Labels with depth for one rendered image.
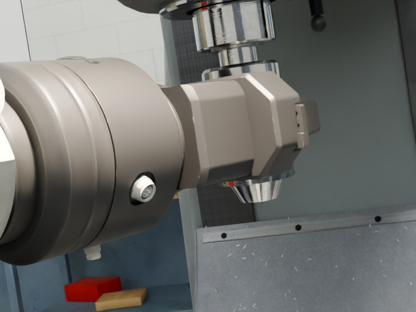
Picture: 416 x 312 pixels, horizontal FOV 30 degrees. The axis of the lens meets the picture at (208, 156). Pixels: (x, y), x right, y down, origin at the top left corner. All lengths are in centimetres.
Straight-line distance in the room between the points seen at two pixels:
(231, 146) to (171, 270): 464
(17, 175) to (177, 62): 57
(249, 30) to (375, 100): 40
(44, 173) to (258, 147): 13
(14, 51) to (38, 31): 21
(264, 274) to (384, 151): 18
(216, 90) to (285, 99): 4
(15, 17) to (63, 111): 502
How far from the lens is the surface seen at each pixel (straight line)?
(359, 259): 82
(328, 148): 84
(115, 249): 512
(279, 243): 84
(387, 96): 83
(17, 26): 532
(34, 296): 545
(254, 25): 45
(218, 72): 45
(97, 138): 32
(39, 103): 32
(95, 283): 482
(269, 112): 39
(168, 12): 46
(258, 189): 46
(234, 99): 39
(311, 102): 47
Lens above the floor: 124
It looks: 3 degrees down
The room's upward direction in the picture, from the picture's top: 9 degrees counter-clockwise
